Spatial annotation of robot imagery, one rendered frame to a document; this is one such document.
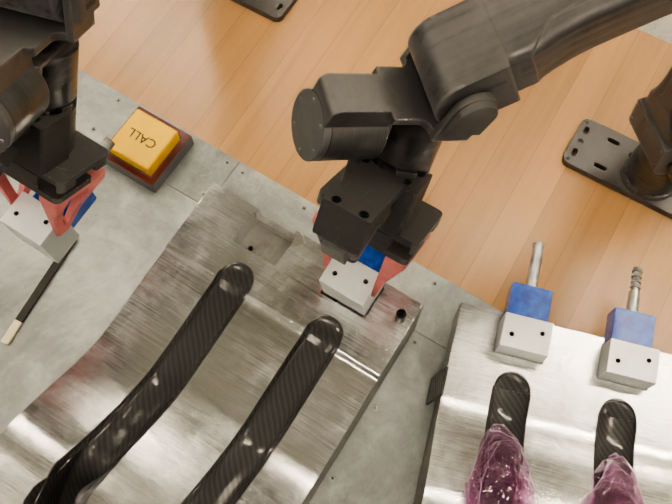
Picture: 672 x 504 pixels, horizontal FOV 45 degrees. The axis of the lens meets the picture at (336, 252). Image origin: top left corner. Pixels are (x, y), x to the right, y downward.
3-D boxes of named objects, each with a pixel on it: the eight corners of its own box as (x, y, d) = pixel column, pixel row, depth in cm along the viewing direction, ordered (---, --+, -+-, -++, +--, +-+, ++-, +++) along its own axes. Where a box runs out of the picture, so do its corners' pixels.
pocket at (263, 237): (260, 221, 89) (257, 207, 86) (300, 244, 88) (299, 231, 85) (236, 253, 88) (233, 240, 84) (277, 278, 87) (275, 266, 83)
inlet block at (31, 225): (98, 141, 86) (83, 116, 81) (136, 163, 85) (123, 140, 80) (19, 239, 82) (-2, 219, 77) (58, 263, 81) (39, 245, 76)
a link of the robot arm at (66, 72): (48, 136, 66) (50, 64, 61) (-16, 111, 66) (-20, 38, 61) (88, 94, 71) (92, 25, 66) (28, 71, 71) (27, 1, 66)
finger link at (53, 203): (55, 263, 76) (57, 189, 69) (-4, 225, 77) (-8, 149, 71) (103, 226, 80) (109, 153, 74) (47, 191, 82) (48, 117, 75)
